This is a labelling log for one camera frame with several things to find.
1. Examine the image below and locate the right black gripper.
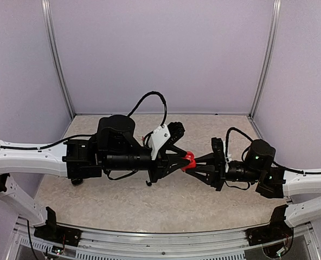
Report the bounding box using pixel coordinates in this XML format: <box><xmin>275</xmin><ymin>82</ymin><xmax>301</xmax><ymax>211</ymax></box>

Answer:
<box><xmin>185</xmin><ymin>153</ymin><xmax>262</xmax><ymax>192</ymax></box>

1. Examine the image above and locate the red earbud charging case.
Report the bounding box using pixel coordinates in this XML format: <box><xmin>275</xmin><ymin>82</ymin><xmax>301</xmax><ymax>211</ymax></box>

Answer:
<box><xmin>181</xmin><ymin>151</ymin><xmax>196</xmax><ymax>172</ymax></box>

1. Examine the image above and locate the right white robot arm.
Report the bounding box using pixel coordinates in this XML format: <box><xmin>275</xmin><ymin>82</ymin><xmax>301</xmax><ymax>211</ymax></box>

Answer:
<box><xmin>182</xmin><ymin>138</ymin><xmax>321</xmax><ymax>241</ymax></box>

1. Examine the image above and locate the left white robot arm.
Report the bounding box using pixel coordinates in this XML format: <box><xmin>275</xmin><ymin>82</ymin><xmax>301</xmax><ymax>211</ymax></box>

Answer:
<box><xmin>0</xmin><ymin>115</ymin><xmax>189</xmax><ymax>241</ymax></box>

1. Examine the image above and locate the small black case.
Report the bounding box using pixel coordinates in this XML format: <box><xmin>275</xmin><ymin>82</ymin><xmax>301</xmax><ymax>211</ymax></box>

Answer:
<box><xmin>70</xmin><ymin>179</ymin><xmax>83</xmax><ymax>186</ymax></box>

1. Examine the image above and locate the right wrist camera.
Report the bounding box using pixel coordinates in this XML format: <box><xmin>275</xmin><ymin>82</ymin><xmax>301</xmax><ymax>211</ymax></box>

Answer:
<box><xmin>211</xmin><ymin>137</ymin><xmax>225</xmax><ymax>164</ymax></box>

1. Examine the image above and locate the front aluminium rail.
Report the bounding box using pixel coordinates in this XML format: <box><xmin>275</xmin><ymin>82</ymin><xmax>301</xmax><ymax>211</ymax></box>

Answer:
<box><xmin>5</xmin><ymin>218</ymin><xmax>267</xmax><ymax>259</ymax></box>

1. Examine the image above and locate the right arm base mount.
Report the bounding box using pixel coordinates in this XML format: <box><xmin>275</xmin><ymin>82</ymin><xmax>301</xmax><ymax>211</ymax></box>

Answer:
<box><xmin>246</xmin><ymin>204</ymin><xmax>294</xmax><ymax>246</ymax></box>

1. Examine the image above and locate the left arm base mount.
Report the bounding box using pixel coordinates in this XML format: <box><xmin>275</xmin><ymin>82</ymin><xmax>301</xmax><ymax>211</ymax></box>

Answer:
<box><xmin>34</xmin><ymin>206</ymin><xmax>82</xmax><ymax>247</ymax></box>

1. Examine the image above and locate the left aluminium frame post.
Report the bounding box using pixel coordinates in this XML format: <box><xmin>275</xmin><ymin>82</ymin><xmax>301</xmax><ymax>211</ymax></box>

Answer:
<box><xmin>41</xmin><ymin>0</ymin><xmax>76</xmax><ymax>120</ymax></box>

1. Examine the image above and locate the aluminium frame post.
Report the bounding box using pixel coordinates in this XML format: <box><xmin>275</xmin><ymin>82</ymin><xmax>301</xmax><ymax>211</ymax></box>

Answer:
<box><xmin>249</xmin><ymin>0</ymin><xmax>281</xmax><ymax>121</ymax></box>
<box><xmin>41</xmin><ymin>0</ymin><xmax>76</xmax><ymax>120</ymax></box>

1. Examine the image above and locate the right aluminium frame post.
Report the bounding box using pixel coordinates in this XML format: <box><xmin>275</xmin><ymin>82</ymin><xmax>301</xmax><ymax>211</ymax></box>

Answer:
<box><xmin>249</xmin><ymin>0</ymin><xmax>281</xmax><ymax>121</ymax></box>

